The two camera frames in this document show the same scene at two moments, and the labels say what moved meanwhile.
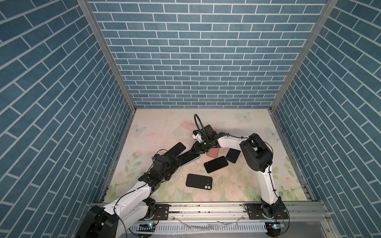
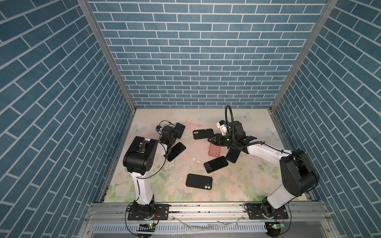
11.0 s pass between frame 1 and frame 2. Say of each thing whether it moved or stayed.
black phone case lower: stayed
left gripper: moved
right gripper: moved
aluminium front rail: stayed
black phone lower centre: stayed
